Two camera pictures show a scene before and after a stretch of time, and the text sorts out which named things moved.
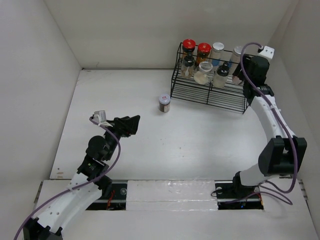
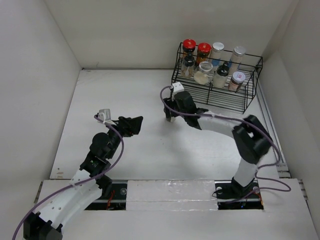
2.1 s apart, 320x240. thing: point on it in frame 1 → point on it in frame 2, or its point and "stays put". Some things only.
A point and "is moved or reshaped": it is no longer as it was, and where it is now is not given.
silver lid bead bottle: [217, 49] stays put
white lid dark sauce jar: [164, 103] is moved or reshaped
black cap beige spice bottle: [187, 67] stays put
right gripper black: [247, 59] → [171, 103]
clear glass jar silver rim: [204, 74] stays put
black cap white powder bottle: [221, 77] stays put
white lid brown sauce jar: [236, 80] is moved or reshaped
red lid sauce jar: [188, 45] stays put
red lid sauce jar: [204, 50] stays put
